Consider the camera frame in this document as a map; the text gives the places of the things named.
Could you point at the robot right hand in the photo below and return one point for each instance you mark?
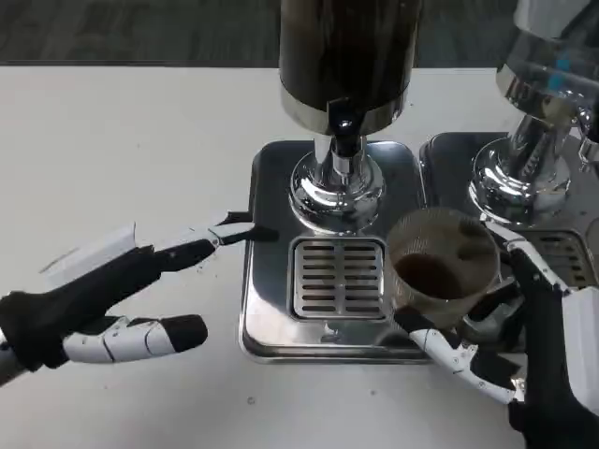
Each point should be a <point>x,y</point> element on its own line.
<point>547,337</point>

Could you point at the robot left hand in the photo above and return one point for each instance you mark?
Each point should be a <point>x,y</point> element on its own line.
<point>93,285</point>

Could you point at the clear ribbed glass cup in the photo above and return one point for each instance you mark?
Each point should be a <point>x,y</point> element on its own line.
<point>435,276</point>

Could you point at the steel slotted drip grid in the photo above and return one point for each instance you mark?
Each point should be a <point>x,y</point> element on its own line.
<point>566,257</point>
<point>339,278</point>

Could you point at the steel drip tray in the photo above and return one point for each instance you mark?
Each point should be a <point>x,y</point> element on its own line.
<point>449,173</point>
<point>267,290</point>

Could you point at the chrome dispenser tap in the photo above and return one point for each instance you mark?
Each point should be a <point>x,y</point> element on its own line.
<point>588,149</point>

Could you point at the clear-tank drink dispenser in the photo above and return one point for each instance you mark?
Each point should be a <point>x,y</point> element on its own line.
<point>533,70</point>

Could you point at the black dispenser tap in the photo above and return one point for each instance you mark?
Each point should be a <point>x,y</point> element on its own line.
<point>344,135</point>

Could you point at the dark-tank drink dispenser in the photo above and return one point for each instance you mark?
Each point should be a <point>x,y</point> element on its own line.
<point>346,47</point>

